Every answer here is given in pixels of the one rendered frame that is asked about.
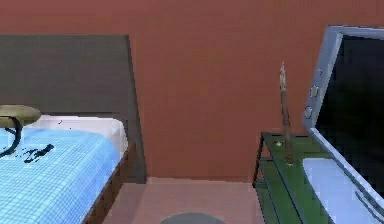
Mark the black curved strip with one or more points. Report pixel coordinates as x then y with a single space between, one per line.
18 133

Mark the green glass stand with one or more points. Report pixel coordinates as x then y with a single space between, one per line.
296 190

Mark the blue checked blanket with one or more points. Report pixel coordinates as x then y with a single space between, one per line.
66 183

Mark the small pale lump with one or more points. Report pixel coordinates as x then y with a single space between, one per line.
278 143

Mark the black flat blot shape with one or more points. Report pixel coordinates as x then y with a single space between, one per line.
41 152

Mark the thin brown stick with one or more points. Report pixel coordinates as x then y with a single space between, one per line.
285 116

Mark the grey framed television set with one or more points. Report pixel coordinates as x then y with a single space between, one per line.
360 100

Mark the dark brown wooden bed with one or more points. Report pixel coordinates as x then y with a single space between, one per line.
66 73

